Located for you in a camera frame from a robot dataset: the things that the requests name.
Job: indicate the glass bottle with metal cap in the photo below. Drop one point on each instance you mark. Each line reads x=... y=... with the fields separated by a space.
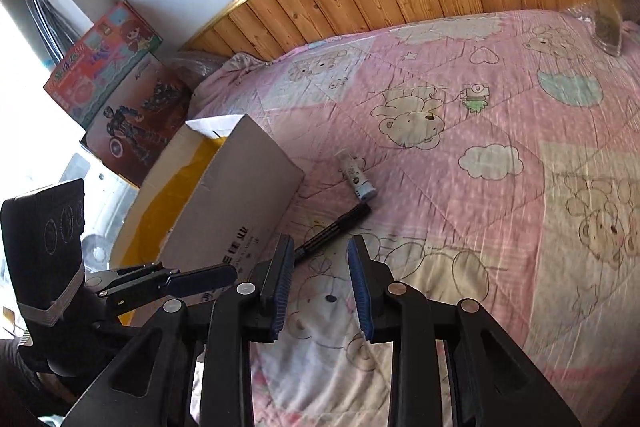
x=607 y=17

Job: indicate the clear plastic bag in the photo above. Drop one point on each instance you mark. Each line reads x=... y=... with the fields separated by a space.
x=200 y=67

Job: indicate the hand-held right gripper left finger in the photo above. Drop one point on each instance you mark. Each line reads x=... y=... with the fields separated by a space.
x=281 y=292

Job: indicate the colourful cartoon toy box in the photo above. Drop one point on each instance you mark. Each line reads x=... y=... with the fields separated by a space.
x=95 y=67

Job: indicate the small white tube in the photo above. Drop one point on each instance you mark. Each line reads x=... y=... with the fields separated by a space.
x=359 y=181

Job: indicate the brown robot toy box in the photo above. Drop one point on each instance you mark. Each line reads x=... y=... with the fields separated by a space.
x=135 y=127

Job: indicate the black pen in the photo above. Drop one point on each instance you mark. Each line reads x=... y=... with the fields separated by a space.
x=340 y=224

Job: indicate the white cardboard box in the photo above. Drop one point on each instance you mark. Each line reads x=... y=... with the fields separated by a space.
x=240 y=187

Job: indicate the white van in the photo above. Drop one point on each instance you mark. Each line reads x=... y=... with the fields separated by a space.
x=100 y=207

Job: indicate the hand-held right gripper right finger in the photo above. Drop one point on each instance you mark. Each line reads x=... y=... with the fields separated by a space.
x=360 y=294

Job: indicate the metal rods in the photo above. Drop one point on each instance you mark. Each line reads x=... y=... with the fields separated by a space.
x=50 y=12

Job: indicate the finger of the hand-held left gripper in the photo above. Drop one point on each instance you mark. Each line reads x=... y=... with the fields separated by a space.
x=200 y=281
x=130 y=277

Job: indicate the pink printed blanket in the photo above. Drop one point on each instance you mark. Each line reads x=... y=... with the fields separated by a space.
x=500 y=257

